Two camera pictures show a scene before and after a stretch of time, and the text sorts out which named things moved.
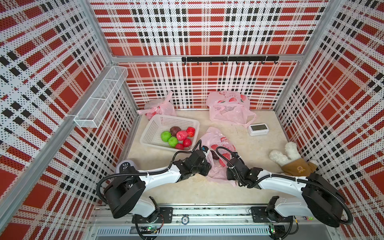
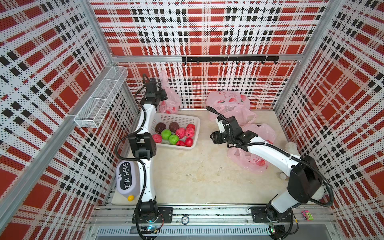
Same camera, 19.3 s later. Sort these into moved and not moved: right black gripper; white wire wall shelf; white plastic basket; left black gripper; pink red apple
Moved: right black gripper; left black gripper
Not moved: white wire wall shelf; pink red apple; white plastic basket
